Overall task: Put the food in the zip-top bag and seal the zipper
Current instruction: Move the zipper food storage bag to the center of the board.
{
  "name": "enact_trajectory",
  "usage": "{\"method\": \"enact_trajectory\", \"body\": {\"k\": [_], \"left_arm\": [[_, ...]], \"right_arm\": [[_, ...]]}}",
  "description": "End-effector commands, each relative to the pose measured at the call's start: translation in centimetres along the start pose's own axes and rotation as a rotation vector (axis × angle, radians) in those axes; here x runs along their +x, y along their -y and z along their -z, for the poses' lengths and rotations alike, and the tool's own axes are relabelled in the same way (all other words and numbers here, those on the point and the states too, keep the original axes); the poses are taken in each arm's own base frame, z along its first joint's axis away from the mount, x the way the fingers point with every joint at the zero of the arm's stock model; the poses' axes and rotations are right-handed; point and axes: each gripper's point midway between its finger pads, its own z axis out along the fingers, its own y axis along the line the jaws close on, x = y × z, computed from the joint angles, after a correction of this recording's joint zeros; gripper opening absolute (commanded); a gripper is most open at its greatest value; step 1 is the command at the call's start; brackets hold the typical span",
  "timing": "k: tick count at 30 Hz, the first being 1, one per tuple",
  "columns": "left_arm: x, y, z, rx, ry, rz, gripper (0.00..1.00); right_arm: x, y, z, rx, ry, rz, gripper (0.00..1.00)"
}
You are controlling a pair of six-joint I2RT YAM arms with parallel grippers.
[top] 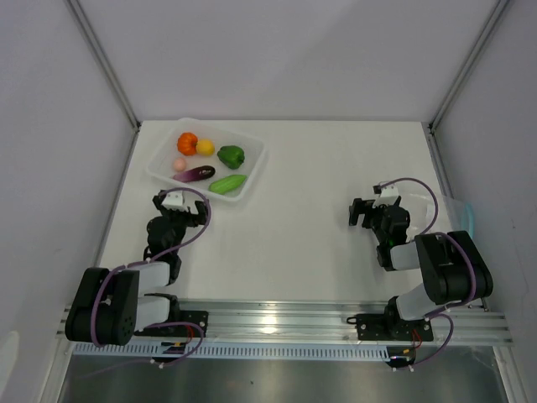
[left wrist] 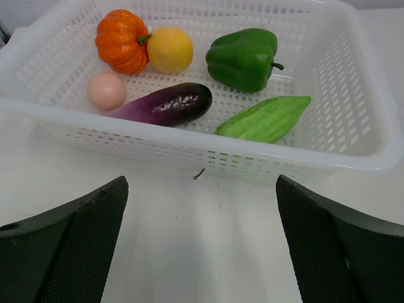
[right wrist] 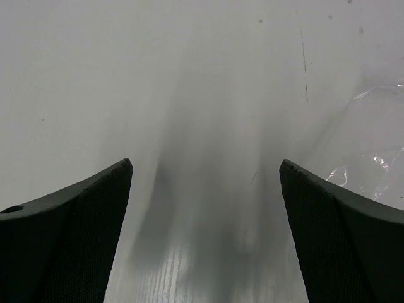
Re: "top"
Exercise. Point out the green toy bitter gourd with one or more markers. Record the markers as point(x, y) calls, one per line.
point(227, 184)

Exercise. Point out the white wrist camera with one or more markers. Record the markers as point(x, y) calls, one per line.
point(174, 201)
point(386, 195)

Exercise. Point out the orange toy pumpkin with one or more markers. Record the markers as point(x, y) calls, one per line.
point(186, 143)

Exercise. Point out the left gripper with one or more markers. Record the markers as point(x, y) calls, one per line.
point(193, 219)

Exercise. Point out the purple toy eggplant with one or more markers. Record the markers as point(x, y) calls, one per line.
point(199, 173)

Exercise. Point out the green toy bell pepper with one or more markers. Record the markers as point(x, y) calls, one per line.
point(231, 156)

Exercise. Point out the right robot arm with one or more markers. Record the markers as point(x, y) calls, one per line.
point(453, 273)

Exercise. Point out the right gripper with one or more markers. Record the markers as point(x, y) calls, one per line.
point(361, 206)

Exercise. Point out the yellow toy lemon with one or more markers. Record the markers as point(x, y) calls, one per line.
point(205, 147)

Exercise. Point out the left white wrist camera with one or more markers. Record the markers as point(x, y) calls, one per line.
point(174, 201)

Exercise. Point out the pink toy egg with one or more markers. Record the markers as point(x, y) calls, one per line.
point(179, 165)

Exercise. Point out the right aluminium frame post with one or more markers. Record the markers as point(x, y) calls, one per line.
point(479, 44)

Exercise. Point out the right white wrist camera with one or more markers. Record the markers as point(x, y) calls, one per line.
point(386, 195)

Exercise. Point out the left aluminium frame post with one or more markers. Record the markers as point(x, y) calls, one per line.
point(94, 45)

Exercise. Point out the aluminium frame post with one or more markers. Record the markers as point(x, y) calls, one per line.
point(94, 45)
point(479, 44)

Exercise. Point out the white slotted cable duct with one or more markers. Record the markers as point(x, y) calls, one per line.
point(221, 350)

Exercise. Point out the aluminium mounting rail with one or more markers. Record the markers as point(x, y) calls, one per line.
point(325, 322)

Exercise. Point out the white perforated plastic basket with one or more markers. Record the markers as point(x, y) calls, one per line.
point(161, 163)

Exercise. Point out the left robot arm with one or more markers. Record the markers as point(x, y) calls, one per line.
point(113, 305)

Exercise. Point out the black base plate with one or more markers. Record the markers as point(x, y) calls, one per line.
point(189, 321)
point(383, 327)

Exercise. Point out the clear zip top bag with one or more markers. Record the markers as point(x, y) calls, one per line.
point(452, 215)

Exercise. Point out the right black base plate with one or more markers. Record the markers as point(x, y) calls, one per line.
point(383, 327)

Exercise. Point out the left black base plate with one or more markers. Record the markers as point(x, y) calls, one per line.
point(189, 321)

